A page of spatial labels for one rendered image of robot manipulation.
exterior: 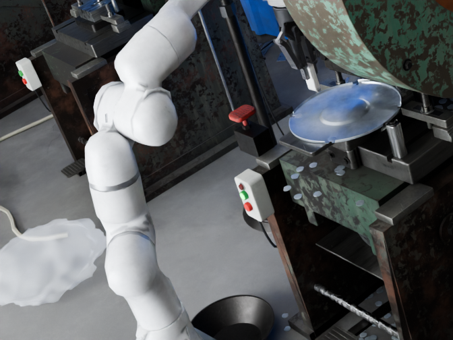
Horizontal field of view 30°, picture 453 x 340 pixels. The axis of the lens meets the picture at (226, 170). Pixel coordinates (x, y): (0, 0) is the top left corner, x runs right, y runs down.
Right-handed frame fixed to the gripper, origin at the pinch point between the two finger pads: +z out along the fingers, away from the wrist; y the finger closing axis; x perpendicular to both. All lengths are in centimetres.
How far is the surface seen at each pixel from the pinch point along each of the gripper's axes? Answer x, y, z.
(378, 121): 11.9, -7.0, 14.0
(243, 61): -85, -32, 29
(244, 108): -33.0, 2.5, 15.9
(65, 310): -113, 60, 91
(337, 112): -0.4, -4.7, 13.4
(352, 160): 4.8, -1.3, 24.3
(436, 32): 47, 2, -20
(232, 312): -51, 23, 89
